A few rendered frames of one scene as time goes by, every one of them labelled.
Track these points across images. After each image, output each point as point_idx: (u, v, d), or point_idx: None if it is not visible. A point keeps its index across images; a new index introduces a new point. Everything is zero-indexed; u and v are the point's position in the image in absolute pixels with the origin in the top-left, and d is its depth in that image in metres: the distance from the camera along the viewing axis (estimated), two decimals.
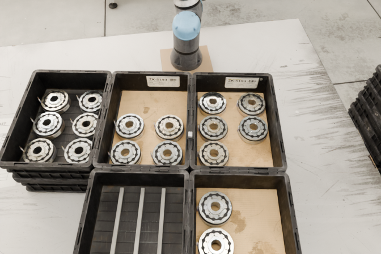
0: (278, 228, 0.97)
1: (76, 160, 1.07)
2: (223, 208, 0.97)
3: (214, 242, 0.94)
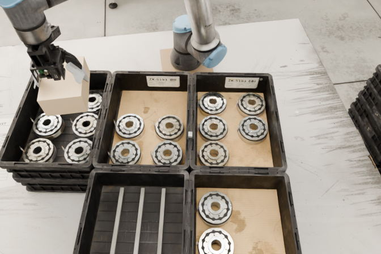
0: (278, 228, 0.97)
1: (76, 160, 1.07)
2: (223, 208, 0.97)
3: (214, 242, 0.94)
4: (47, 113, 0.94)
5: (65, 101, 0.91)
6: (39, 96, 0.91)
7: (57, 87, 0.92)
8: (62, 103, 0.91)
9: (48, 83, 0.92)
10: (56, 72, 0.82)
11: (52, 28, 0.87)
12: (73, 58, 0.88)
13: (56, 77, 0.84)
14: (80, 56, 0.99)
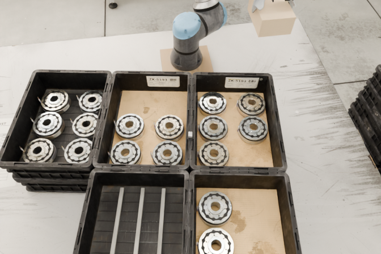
0: (278, 228, 0.97)
1: (76, 160, 1.07)
2: (223, 208, 0.97)
3: (214, 242, 0.94)
4: (261, 34, 1.14)
5: (281, 22, 1.10)
6: (259, 18, 1.11)
7: (272, 11, 1.11)
8: (278, 24, 1.11)
9: (263, 8, 1.12)
10: None
11: None
12: None
13: None
14: None
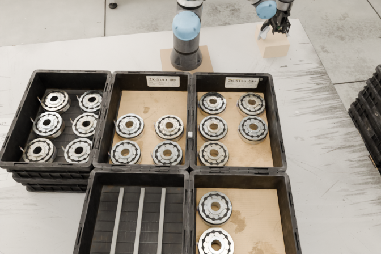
0: (278, 228, 0.97)
1: (76, 160, 1.07)
2: (223, 208, 0.97)
3: (214, 242, 0.94)
4: (264, 56, 1.55)
5: (279, 48, 1.52)
6: (263, 45, 1.53)
7: (273, 39, 1.53)
8: (276, 49, 1.52)
9: (266, 37, 1.54)
10: (287, 28, 1.44)
11: None
12: None
13: (284, 32, 1.45)
14: None
